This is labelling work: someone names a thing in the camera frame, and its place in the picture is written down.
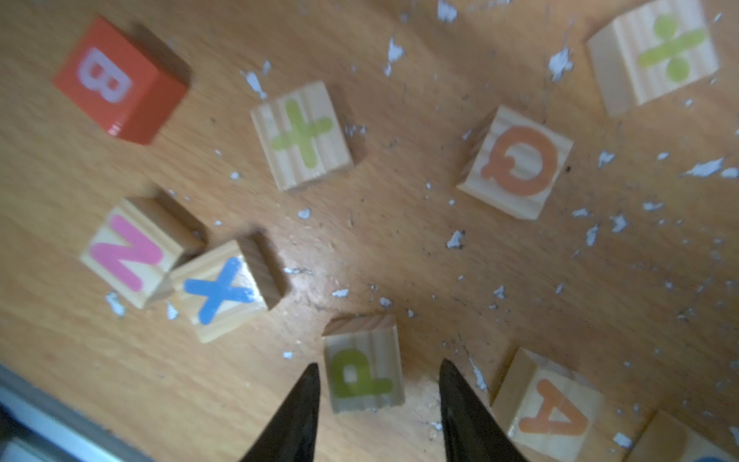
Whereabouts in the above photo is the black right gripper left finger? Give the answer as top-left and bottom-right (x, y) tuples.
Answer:
(241, 362), (321, 462)

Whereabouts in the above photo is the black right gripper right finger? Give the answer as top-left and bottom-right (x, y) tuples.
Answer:
(439, 359), (527, 462)

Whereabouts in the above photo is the wooden block orange A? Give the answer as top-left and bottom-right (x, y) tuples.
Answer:
(492, 348), (604, 461)

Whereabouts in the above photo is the wooden block green P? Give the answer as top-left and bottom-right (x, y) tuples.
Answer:
(323, 314), (405, 414)

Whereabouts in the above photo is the red block letter B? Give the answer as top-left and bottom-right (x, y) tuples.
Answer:
(53, 15), (189, 146)

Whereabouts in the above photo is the wooden block blue X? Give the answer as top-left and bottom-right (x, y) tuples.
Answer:
(171, 236), (285, 344)

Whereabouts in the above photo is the wooden block blue O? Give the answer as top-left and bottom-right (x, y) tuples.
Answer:
(625, 411), (738, 462)

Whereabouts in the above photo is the wooden block pink N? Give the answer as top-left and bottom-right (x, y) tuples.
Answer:
(80, 198), (205, 309)

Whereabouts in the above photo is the wooden block orange Q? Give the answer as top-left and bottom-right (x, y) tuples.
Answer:
(457, 105), (573, 221)

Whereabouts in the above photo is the wooden block green division sign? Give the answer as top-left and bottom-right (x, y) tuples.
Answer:
(586, 0), (720, 117)

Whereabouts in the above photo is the aluminium front rail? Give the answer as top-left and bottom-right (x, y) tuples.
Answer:
(1, 366), (151, 461)

